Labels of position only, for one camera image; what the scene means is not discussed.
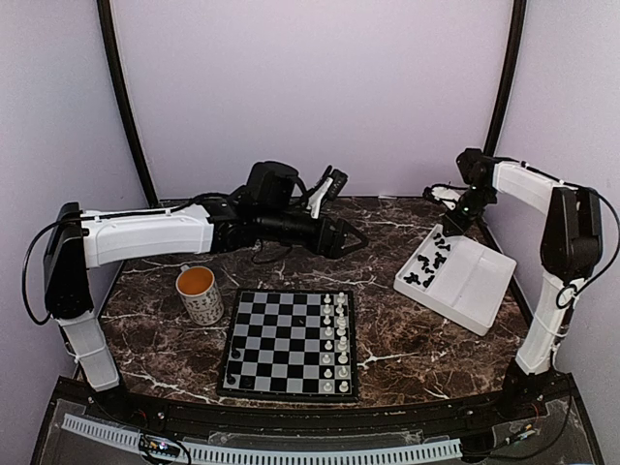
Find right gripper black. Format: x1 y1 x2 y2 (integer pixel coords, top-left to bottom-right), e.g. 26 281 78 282
442 185 497 236

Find white plastic tray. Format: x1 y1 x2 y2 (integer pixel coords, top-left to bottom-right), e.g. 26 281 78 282
393 224 516 336

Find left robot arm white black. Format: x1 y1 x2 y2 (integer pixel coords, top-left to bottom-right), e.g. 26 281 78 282
42 161 368 422

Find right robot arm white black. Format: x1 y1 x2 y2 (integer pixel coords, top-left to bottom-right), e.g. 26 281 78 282
442 148 608 376

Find black chess pieces in tray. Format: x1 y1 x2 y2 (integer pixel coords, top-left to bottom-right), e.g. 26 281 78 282
402 232 452 290

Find white chess pieces row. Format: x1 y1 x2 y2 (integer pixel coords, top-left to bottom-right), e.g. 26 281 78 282
319 292 353 396

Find black silver chess board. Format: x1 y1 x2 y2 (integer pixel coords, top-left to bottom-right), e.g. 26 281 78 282
217 289 359 403

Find patterned mug orange inside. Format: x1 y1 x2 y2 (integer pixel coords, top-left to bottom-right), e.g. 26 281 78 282
175 264 224 326

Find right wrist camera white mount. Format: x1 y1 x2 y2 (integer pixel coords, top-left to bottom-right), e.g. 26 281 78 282
422 184 461 210

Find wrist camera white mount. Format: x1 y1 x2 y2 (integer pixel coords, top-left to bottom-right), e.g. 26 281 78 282
306 166 349 219
422 184 461 210

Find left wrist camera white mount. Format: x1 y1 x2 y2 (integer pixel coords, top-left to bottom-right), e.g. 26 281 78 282
306 166 349 219

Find black aluminium front rail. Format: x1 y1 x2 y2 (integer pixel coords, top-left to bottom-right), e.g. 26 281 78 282
51 375 578 438

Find right black frame post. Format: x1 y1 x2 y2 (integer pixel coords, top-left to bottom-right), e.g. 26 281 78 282
483 0 527 157

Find black frame post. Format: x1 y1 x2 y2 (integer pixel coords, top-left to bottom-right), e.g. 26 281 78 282
96 0 159 207
483 0 527 157

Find white slotted cable duct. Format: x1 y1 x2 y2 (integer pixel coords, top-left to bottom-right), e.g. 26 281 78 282
61 414 462 464

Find left black frame post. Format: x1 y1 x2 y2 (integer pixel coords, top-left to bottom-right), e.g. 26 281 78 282
96 0 159 207

